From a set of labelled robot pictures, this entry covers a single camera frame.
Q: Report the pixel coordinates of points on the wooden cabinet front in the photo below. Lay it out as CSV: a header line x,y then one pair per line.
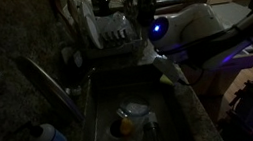
x,y
221,73

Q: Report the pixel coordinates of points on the grey dish rack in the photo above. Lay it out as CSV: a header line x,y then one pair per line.
x,y
115,41

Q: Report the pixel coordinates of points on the brown wooden utensils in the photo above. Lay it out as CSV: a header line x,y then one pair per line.
x,y
64,12

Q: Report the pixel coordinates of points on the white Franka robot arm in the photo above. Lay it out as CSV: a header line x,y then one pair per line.
x,y
194,25

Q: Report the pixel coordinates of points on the yellow sponge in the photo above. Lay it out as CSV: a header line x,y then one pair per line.
x,y
166,81

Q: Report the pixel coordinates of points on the curved chrome faucet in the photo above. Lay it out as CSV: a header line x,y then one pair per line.
x,y
51,88

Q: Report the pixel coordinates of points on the clear drinking glass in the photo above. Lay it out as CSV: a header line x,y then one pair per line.
x,y
153,133

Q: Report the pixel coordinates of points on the small pale bottle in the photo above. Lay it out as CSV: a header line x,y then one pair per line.
x,y
78,59

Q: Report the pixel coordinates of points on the blue white soap bottle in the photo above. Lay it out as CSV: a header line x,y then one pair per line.
x,y
47,139

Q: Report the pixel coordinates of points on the small yellow rounded item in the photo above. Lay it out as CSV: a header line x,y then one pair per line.
x,y
126,126

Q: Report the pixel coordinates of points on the white round plate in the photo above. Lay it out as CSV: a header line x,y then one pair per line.
x,y
94,33
87,10

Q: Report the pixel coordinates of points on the utensils bundle in rack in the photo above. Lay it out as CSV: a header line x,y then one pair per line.
x,y
130,7

